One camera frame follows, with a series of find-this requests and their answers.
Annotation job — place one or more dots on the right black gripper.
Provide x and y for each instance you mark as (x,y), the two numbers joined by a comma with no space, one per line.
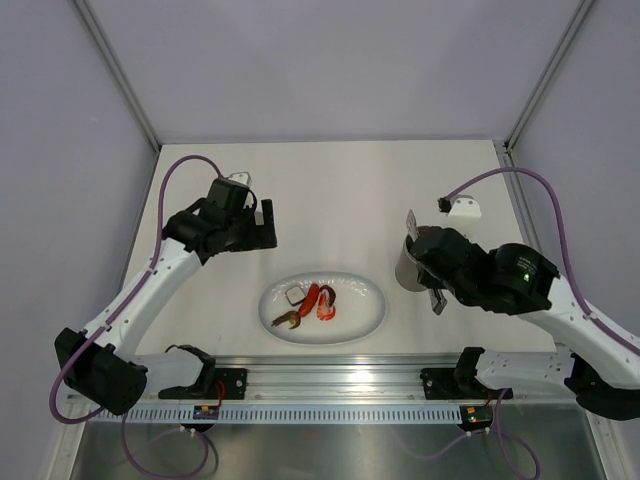
(427,279)

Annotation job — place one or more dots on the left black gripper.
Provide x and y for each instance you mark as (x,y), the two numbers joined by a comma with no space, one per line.
(260,237)

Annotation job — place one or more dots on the grey cylindrical lunch container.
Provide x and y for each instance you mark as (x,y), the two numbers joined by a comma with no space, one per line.
(407,271)

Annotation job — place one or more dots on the metal tongs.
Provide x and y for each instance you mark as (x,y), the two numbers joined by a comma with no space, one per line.
(438,301)

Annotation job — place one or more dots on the black and white sushi piece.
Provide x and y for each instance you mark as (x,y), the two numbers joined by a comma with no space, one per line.
(295,295)

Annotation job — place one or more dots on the red sausage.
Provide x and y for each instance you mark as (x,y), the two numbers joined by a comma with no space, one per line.
(310,300)

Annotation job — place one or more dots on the brown shrimp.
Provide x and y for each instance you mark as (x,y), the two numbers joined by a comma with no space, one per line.
(292,318)

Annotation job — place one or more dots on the red white crab stick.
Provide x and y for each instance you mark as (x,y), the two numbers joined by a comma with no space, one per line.
(323,312)

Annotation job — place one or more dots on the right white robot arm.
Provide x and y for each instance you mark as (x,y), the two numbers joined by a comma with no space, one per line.
(599,363)

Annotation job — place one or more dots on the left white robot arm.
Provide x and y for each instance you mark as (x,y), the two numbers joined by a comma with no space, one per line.
(100,361)

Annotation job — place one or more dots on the white oval plate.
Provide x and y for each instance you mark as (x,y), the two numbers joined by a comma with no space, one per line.
(360,309)

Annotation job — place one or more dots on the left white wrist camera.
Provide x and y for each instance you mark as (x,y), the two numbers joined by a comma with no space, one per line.
(243,178)

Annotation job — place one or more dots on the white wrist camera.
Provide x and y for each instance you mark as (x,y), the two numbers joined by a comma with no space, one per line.
(243,178)
(461,213)

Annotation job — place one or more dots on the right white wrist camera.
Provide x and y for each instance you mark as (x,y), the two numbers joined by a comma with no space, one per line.
(461,213)

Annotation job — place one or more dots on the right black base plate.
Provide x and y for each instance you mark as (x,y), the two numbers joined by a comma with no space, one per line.
(441,384)

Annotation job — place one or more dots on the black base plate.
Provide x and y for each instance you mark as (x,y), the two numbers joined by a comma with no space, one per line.
(441,384)
(225,383)

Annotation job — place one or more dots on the aluminium mounting rail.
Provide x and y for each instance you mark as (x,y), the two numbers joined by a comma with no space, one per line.
(342,378)

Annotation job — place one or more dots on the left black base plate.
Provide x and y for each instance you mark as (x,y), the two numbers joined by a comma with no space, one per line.
(225,383)

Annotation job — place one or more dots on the slotted cable duct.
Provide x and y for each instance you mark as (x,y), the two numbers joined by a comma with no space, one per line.
(309,414)

